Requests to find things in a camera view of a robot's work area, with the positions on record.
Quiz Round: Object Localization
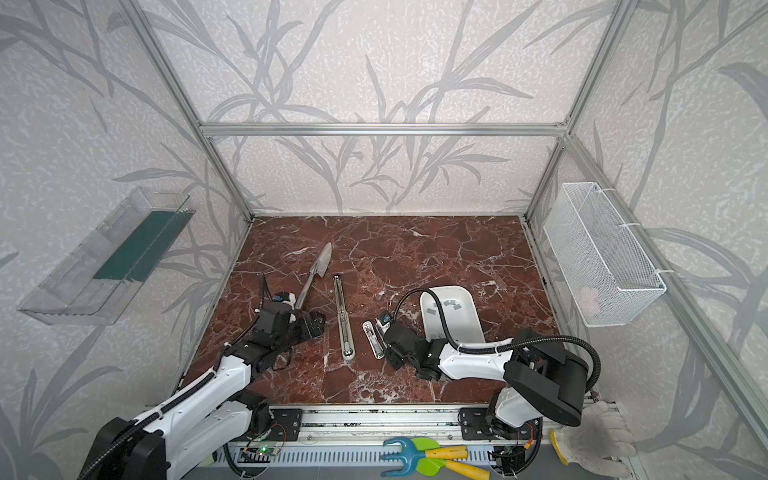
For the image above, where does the green toy garden shovel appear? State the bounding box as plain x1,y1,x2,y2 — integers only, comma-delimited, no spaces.
411,437,490,480

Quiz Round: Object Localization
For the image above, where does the white plastic tray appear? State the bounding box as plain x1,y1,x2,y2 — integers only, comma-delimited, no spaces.
420,286,485,343

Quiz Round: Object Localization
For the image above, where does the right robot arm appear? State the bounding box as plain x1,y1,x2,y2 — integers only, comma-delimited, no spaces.
375,286,602,438

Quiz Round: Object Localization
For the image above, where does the metal garden trowel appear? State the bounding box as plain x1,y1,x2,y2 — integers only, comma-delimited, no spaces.
295,242,332,310

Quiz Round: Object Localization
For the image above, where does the blue staple box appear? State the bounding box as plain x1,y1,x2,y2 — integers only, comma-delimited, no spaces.
375,319,389,338

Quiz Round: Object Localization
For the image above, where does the white wire mesh basket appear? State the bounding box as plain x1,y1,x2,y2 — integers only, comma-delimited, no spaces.
543,182,667,328

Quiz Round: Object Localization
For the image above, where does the white work glove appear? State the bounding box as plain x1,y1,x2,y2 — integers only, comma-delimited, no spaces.
549,401,637,479

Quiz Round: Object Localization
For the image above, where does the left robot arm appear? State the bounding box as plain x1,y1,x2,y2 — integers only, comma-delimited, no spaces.
79,286,325,479

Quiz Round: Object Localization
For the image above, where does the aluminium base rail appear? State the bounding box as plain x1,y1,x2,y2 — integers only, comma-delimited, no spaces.
122,403,625,469

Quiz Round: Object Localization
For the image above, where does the teal toy garden rake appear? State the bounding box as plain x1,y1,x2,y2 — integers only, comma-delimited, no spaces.
380,437,469,478

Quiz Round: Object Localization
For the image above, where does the small white cylinder piece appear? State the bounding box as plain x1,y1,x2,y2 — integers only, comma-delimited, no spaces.
362,321,385,359

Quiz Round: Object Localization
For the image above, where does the clear acrylic wall shelf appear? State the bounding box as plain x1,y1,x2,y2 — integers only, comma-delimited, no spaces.
18,187,196,326

